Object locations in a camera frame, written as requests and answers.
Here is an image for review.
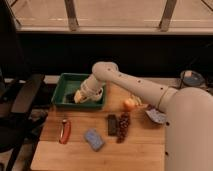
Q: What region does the green plastic tray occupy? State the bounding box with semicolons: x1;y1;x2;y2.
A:
51;73;106;110

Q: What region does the dark red grape bunch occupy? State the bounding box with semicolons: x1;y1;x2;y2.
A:
116;113;130;143

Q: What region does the blue white crumpled packet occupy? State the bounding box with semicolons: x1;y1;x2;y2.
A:
146;108;166;124

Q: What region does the black brush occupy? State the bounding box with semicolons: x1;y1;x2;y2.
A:
66;93;75;103

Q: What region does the orange fruit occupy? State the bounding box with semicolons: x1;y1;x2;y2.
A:
123;98;137;111

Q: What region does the black office chair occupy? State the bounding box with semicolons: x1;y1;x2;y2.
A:
0;0;47;171

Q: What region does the black rectangular block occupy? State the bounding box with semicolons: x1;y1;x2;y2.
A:
108;115;117;136

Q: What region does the red orange peeler tool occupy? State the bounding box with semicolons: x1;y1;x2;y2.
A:
59;119;71;144

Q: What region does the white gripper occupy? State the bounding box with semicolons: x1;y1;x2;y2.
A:
74;89;103;103

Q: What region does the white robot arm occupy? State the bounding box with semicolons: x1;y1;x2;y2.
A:
74;62;213;171

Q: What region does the round grey blue container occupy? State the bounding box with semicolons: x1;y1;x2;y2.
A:
180;70;205;87

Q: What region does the metal window frame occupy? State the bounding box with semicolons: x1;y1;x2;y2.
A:
5;0;213;35

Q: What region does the blue sponge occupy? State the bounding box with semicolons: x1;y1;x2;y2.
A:
84;129;105;151

